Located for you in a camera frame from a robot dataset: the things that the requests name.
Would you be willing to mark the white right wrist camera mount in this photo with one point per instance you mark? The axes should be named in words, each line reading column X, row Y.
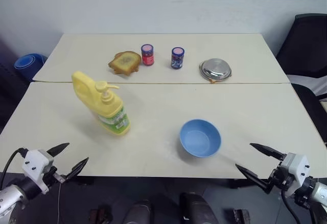
column 296, row 165

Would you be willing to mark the dark rounded shape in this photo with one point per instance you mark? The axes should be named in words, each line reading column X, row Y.
column 195, row 208
column 139, row 212

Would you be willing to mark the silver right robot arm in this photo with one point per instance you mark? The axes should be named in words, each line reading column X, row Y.
column 320, row 190

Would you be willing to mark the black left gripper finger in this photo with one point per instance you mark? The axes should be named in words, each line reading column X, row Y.
column 78, row 167
column 59, row 148

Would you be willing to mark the blue plastic bowl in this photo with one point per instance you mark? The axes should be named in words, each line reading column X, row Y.
column 199, row 137

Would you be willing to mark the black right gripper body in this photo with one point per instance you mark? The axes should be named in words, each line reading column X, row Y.
column 277, row 179

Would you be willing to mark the blue rolled foam mat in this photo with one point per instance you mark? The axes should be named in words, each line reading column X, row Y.
column 26, row 63

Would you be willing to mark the toasted bread slice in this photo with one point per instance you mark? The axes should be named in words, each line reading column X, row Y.
column 125, row 61

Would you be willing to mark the brown block under table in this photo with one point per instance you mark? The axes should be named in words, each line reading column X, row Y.
column 241, row 216
column 101, row 215

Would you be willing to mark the blue jam jar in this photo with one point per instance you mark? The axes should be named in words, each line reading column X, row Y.
column 177, row 59

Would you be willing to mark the round steel pan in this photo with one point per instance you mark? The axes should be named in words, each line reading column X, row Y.
column 215, row 69

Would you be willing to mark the grey white cloth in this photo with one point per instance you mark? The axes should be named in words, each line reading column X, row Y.
column 310, row 83

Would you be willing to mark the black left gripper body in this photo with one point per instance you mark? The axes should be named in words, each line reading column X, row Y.
column 50, row 174

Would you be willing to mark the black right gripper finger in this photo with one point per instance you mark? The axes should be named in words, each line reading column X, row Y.
column 268, row 151
column 251, row 176

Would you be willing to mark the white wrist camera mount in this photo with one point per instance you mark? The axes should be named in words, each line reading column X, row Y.
column 35, row 161
column 296, row 165

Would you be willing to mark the yellow soap pump bottle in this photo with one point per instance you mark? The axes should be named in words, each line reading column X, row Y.
column 110, row 109

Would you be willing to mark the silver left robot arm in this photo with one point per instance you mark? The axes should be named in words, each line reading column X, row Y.
column 10, row 196

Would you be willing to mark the red jam jar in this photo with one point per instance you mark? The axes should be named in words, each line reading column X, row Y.
column 148, row 56

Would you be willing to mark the black office chair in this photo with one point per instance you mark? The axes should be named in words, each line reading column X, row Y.
column 302, row 42

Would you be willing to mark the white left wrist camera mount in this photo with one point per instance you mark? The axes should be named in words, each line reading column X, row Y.
column 35, row 161

